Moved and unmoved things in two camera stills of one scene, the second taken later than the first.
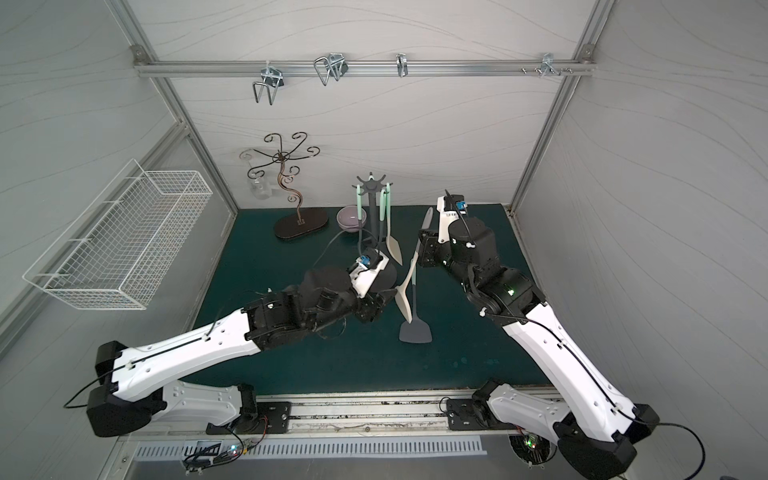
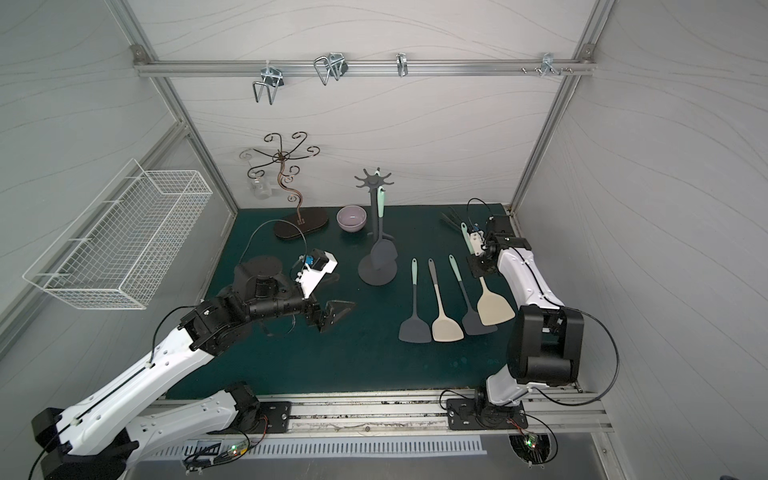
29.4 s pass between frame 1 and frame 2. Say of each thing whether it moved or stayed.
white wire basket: stayed
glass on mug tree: stayed
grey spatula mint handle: stayed
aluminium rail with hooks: stayed
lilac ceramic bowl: stayed
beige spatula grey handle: moved
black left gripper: moved
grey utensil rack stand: stayed
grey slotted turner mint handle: moved
